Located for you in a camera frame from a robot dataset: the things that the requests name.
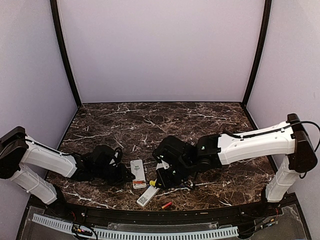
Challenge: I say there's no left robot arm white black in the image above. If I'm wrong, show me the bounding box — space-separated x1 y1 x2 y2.
0 126 135 218

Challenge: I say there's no yellow handled screwdriver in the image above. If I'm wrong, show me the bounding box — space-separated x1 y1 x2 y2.
149 180 156 188

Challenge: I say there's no white slotted cable duct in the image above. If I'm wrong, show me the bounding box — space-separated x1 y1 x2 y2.
31 213 239 240

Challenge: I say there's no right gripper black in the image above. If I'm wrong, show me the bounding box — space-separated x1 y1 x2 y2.
155 159 195 190

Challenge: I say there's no white remote with label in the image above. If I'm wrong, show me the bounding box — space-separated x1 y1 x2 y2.
136 186 160 208

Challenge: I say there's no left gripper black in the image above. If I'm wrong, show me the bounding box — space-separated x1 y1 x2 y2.
93 163 136 186

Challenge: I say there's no left black frame post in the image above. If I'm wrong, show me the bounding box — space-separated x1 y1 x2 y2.
49 0 82 108

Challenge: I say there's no right black frame post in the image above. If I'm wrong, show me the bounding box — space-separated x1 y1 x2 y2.
241 0 272 109

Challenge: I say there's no red orange battery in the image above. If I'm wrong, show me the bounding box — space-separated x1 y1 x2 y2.
161 201 172 209

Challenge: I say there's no white remote with buttons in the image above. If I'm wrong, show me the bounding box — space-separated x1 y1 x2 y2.
130 159 147 190

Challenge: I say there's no black front rail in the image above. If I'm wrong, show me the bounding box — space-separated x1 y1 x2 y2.
46 202 283 226

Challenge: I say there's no black frame post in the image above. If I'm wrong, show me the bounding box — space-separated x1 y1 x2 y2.
49 0 82 108
241 0 272 109

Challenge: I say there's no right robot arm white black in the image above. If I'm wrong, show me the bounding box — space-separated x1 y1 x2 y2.
152 113 318 217

